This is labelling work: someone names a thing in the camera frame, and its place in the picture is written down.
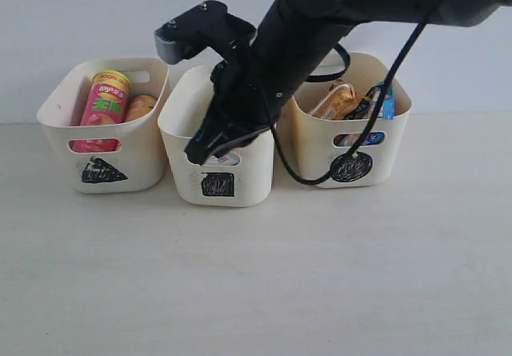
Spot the cream bin triangle mark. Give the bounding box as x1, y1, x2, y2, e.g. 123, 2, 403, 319
37, 57, 172, 194

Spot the pink Lay's chips can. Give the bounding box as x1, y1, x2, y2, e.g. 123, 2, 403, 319
71, 70, 131, 153

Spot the cream bin square mark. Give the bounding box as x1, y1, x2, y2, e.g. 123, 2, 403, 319
158, 66, 274, 207

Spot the blue white milk carton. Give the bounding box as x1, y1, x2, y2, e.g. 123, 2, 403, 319
206, 154, 240, 166

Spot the orange snack bag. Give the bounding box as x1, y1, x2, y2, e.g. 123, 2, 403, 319
309, 79, 371, 121

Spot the blue snack bag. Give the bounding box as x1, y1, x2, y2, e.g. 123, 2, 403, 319
362, 80, 397, 146

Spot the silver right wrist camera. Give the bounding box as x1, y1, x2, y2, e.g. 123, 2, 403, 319
154, 0, 256, 65

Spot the yellow Lay's chips can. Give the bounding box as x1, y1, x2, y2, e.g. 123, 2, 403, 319
123, 94, 158, 122

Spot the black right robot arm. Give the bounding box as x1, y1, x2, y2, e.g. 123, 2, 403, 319
162, 0, 511, 164

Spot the cream bin circle mark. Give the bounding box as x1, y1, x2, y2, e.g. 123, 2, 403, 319
279, 52, 412, 189

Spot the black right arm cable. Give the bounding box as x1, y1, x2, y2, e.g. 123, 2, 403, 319
271, 0, 473, 186

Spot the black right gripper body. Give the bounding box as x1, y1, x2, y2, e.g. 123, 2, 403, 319
202, 43, 296, 136

